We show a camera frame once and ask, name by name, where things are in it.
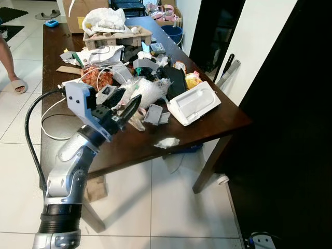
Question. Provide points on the clear bubble wrap bundle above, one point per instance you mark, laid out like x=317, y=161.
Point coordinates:
x=148, y=92

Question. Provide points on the orange net bag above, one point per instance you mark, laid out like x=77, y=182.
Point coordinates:
x=97, y=79

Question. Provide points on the grey slippers pair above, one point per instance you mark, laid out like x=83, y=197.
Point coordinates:
x=47, y=15

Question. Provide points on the small blue object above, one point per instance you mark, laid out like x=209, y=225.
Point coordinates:
x=51, y=23

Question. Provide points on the crumpled white tissue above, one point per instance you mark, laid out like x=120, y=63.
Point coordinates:
x=167, y=143

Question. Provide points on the black door mat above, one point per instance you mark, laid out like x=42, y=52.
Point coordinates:
x=13, y=13

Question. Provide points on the pink white clutter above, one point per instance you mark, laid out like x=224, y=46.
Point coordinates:
x=167, y=13

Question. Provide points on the white foam tray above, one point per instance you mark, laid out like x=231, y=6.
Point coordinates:
x=194, y=104

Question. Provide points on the cardboard block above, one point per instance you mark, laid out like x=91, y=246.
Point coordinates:
x=97, y=188

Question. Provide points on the person bare leg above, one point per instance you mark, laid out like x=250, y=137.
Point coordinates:
x=7, y=59

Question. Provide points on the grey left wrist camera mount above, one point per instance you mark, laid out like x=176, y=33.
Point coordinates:
x=79, y=98

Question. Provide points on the blue bucket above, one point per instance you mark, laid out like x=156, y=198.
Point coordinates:
x=174, y=35

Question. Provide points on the dark brown wooden table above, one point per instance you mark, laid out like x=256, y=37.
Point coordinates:
x=135, y=145

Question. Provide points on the white blue device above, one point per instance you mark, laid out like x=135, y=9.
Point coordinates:
x=263, y=241

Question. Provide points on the yellow snack packet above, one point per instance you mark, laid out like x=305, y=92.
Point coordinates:
x=193, y=81

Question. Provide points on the white plastic bag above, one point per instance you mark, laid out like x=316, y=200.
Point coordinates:
x=104, y=21

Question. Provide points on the brown cardboard box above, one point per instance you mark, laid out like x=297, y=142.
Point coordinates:
x=75, y=13

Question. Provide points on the black pouch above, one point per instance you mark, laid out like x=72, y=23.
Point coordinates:
x=176, y=83

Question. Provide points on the cardboard pulp tray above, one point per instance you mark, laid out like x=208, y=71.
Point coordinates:
x=119, y=39

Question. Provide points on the black plastic crate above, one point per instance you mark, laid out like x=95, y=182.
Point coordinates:
x=127, y=8

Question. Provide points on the grey plastic piece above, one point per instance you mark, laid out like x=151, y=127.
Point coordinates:
x=154, y=114

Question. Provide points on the beige slipper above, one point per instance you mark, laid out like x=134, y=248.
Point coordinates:
x=19, y=86

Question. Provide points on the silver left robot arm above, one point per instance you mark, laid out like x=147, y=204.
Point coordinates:
x=67, y=176

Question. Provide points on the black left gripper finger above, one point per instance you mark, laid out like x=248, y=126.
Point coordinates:
x=116, y=98
x=131, y=110

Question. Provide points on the white paper packaging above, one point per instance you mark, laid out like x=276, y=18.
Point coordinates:
x=101, y=56

